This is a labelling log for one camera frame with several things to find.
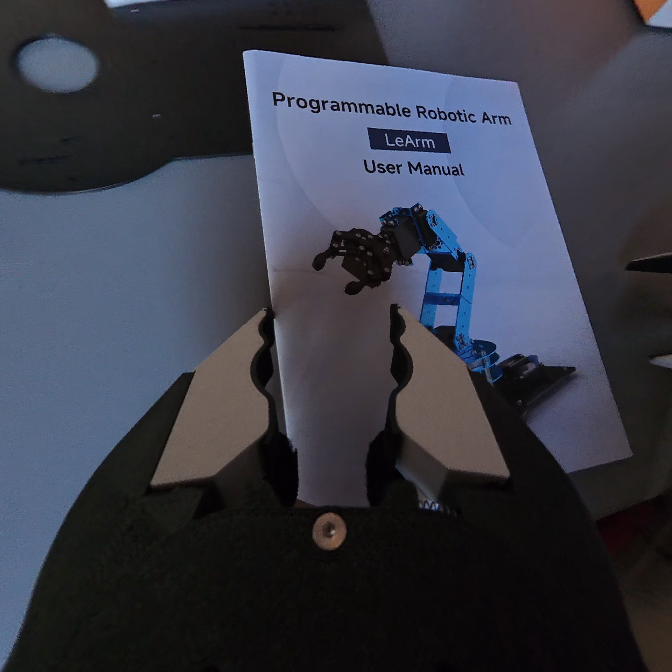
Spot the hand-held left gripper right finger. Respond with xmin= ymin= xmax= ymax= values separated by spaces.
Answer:
xmin=366 ymin=303 xmax=511 ymax=509

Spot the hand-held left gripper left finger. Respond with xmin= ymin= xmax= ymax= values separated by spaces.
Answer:
xmin=149 ymin=309 xmax=298 ymax=507

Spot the white user manual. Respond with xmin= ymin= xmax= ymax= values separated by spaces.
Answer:
xmin=243 ymin=50 xmax=633 ymax=507

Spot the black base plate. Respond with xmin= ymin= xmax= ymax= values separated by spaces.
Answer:
xmin=0 ymin=0 xmax=389 ymax=194

